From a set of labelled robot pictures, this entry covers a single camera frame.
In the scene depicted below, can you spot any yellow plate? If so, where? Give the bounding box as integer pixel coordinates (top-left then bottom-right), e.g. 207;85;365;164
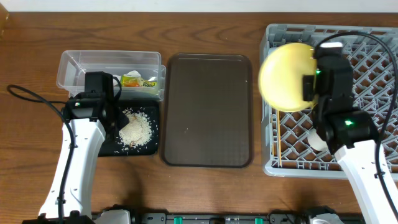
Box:
259;43;317;112

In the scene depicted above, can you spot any pile of white rice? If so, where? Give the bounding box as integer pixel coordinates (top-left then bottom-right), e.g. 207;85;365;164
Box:
116;108;154;153

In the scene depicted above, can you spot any green orange snack wrapper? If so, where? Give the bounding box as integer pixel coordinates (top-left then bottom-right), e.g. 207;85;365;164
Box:
121;74;157;88

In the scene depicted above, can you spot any wooden chopstick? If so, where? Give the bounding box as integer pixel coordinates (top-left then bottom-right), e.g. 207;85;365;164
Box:
276;110;282;167

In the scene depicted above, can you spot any small light green cup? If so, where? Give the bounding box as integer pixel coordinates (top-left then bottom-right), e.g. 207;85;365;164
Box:
307;128;328;152

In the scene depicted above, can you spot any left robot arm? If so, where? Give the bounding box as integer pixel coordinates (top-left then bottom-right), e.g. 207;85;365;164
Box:
23;96;119;223

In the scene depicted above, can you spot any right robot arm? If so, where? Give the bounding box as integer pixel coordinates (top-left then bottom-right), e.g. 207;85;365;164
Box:
302;75;397;223

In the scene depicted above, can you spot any grey dishwasher rack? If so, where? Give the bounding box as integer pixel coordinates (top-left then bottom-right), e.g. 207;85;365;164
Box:
259;24;397;179

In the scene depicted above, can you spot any black plastic bin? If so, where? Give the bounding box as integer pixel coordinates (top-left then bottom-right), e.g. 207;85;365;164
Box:
99;100;160;157

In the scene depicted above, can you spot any clear plastic bin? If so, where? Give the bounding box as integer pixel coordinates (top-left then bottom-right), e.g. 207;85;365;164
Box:
57;50;166;101

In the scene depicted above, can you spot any dark brown serving tray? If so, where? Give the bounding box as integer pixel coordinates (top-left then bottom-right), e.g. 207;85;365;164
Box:
160;54;254;168

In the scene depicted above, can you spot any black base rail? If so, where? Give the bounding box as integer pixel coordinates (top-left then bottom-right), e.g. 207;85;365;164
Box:
90;212;364;224

